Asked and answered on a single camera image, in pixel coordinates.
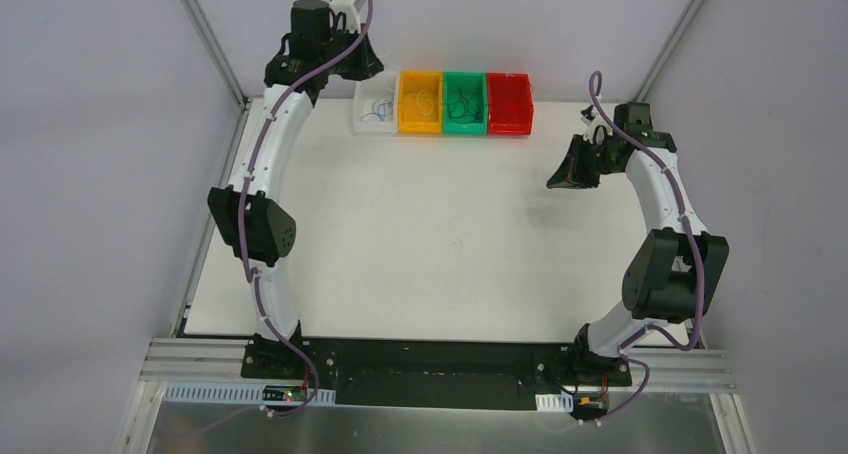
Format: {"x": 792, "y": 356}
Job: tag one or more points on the green plastic bin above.
{"x": 465, "y": 103}

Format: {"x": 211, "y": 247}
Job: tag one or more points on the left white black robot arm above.
{"x": 247, "y": 212}

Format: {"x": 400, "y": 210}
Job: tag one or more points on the right electronics board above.
{"x": 589, "y": 408}

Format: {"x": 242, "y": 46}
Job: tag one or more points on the orange plastic bin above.
{"x": 420, "y": 102}

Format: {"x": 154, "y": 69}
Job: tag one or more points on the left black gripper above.
{"x": 361, "y": 59}

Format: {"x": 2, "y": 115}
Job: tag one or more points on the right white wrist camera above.
{"x": 596, "y": 127}

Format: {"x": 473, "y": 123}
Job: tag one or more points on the electronics board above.
{"x": 275, "y": 394}
{"x": 589, "y": 408}

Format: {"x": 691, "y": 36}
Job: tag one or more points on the red plastic bin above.
{"x": 511, "y": 109}

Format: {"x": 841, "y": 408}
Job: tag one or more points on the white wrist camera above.
{"x": 596, "y": 127}
{"x": 347, "y": 15}

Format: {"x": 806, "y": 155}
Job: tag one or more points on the white plastic bin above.
{"x": 375, "y": 105}

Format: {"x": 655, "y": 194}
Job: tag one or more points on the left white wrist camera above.
{"x": 347, "y": 15}

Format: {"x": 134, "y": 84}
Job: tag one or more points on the left electronics board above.
{"x": 275, "y": 394}

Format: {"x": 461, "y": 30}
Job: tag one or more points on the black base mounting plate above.
{"x": 433, "y": 374}

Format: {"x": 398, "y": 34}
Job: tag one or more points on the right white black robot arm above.
{"x": 670, "y": 283}

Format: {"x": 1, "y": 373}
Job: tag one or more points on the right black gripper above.
{"x": 586, "y": 161}

